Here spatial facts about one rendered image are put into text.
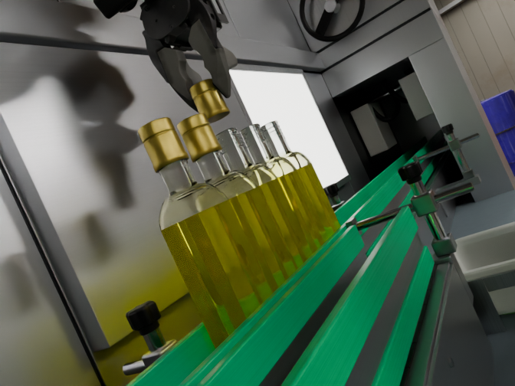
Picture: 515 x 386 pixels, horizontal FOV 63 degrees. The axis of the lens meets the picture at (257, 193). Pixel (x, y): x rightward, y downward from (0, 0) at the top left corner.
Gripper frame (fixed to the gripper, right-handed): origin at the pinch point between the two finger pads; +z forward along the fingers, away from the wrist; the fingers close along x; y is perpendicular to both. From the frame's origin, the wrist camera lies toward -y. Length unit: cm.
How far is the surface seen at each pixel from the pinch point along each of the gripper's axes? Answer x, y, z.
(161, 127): -1.3, -12.4, 3.8
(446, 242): -15.8, 11.9, 29.0
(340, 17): 0, 97, -26
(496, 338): -15.9, 14.9, 44.1
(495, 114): -31, 405, 40
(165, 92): 11.8, 9.1, -6.7
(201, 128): -1.6, -6.6, 4.6
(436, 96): -15, 97, 10
